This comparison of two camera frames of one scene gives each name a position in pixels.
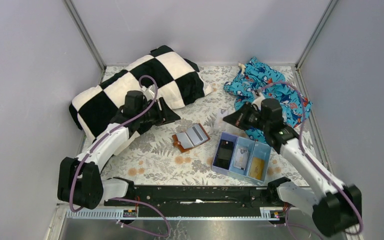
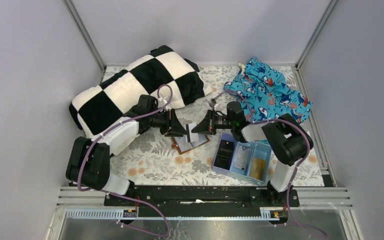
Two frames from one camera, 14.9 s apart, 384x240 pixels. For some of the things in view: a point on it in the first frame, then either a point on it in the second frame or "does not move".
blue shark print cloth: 256,77 does not move
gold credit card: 257,168 does not move
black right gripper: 245,115 -> 210,120
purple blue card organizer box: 241,158 does not move
